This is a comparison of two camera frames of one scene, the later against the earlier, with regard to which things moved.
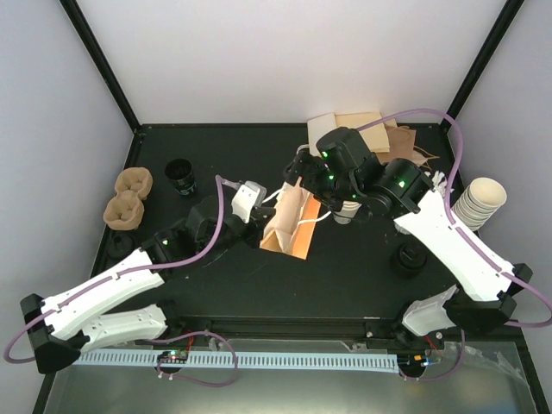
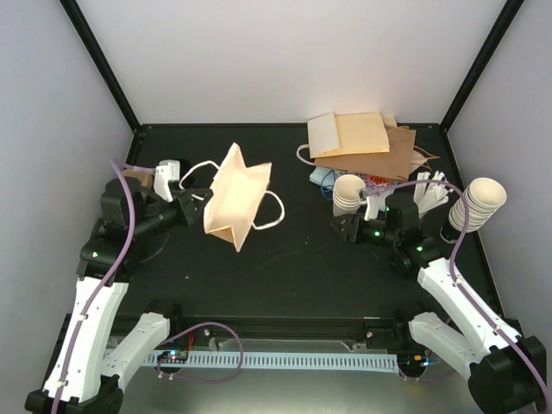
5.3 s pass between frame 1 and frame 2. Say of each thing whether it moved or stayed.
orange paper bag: moved
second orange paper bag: stayed
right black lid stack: stayed
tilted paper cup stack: stayed
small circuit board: stayed
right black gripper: moved
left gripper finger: moved
